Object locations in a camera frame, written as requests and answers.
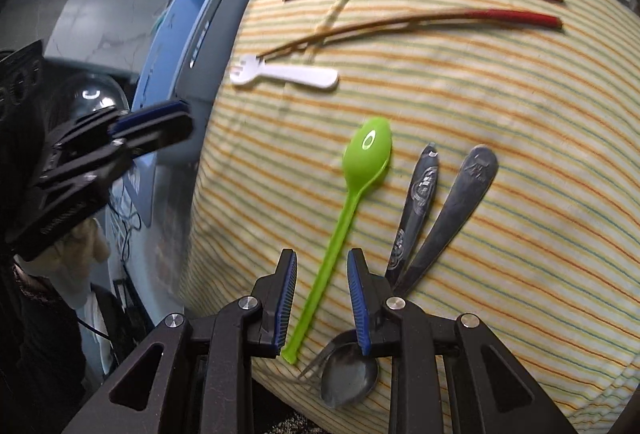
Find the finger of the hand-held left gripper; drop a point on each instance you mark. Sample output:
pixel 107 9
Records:
pixel 155 134

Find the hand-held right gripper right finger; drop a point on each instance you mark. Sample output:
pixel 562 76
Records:
pixel 356 299

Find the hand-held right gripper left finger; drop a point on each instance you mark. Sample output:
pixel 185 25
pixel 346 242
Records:
pixel 287 299

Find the blue plastic drain basket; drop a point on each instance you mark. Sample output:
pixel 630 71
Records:
pixel 200 14

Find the metal spoon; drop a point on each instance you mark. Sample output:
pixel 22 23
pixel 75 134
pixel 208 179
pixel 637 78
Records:
pixel 470 174
pixel 425 184

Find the green plastic spoon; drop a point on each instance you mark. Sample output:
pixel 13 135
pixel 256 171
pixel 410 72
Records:
pixel 367 154

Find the white plastic fork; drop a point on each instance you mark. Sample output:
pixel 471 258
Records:
pixel 300 75

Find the person's left forearm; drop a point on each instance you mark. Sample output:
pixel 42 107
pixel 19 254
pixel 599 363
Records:
pixel 35 354

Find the person's left hand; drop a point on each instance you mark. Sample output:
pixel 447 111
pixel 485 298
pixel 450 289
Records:
pixel 85 244

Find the stainless steel pot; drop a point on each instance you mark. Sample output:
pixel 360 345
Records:
pixel 95 104

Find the yellow striped cloth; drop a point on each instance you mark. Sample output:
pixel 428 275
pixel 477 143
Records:
pixel 500 114

